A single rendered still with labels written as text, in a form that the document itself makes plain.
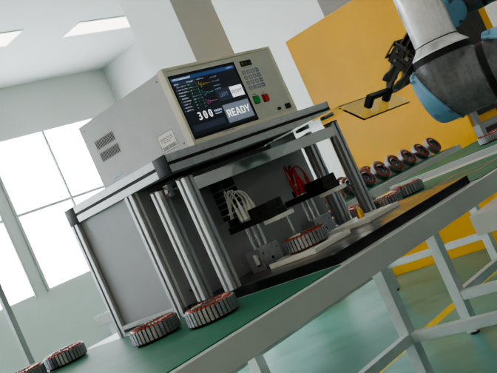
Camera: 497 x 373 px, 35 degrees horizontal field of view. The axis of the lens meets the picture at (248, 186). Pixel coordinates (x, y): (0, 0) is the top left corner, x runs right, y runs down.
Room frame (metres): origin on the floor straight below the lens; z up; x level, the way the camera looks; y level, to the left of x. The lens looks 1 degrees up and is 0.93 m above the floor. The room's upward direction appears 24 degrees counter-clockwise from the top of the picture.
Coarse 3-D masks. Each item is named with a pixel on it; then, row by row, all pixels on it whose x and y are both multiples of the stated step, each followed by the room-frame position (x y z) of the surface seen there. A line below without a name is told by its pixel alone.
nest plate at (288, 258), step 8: (344, 232) 1.89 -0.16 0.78; (328, 240) 1.84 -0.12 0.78; (336, 240) 1.86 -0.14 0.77; (312, 248) 1.82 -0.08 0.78; (320, 248) 1.81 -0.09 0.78; (288, 256) 1.89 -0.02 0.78; (296, 256) 1.84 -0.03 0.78; (304, 256) 1.82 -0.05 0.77; (272, 264) 1.89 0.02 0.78; (280, 264) 1.87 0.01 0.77
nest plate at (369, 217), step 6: (390, 204) 2.07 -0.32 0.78; (396, 204) 2.08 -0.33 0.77; (378, 210) 2.06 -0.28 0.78; (384, 210) 2.03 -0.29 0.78; (366, 216) 2.04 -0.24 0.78; (372, 216) 1.99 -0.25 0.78; (378, 216) 2.01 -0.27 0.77; (348, 222) 2.11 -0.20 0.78; (354, 222) 2.02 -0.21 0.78; (360, 222) 2.00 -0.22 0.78; (366, 222) 1.99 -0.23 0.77; (336, 228) 2.10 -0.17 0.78; (342, 228) 2.04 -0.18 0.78; (348, 228) 2.02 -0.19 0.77; (330, 234) 2.07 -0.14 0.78
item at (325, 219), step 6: (318, 216) 2.19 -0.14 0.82; (324, 216) 2.17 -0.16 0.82; (330, 216) 2.19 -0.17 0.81; (306, 222) 2.18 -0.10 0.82; (312, 222) 2.14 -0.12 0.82; (318, 222) 2.15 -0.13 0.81; (324, 222) 2.16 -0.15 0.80; (330, 222) 2.18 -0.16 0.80; (306, 228) 2.16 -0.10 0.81; (330, 228) 2.17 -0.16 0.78
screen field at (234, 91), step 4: (240, 84) 2.12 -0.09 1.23; (224, 88) 2.07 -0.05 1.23; (228, 88) 2.08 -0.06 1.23; (232, 88) 2.09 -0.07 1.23; (236, 88) 2.10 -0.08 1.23; (240, 88) 2.11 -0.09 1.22; (216, 92) 2.04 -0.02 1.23; (220, 92) 2.05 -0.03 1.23; (224, 92) 2.06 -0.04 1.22; (228, 92) 2.07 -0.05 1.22; (232, 92) 2.08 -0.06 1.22; (236, 92) 2.09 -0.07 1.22; (240, 92) 2.11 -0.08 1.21; (220, 96) 2.05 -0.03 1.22; (224, 96) 2.06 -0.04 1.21; (228, 96) 2.07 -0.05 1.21; (232, 96) 2.08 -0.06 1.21; (236, 96) 2.09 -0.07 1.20; (220, 100) 2.04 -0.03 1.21
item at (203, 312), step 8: (216, 296) 1.65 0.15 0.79; (224, 296) 1.58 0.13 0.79; (232, 296) 1.59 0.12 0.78; (200, 304) 1.64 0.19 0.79; (208, 304) 1.56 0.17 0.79; (216, 304) 1.56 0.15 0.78; (224, 304) 1.57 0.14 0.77; (232, 304) 1.58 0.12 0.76; (192, 312) 1.57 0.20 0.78; (200, 312) 1.56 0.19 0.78; (208, 312) 1.56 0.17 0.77; (216, 312) 1.56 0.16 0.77; (224, 312) 1.56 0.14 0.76; (192, 320) 1.57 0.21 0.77; (200, 320) 1.56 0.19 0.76; (208, 320) 1.56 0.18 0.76; (192, 328) 1.59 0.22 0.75
